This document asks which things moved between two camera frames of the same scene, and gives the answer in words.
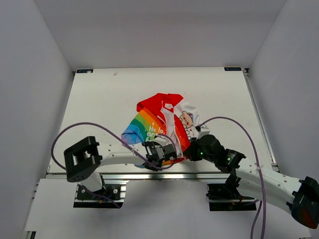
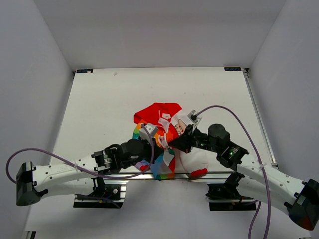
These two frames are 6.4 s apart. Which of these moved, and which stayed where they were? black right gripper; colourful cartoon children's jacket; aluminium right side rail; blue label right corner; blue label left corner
Moved: colourful cartoon children's jacket; black right gripper
Stayed: blue label left corner; aluminium right side rail; blue label right corner
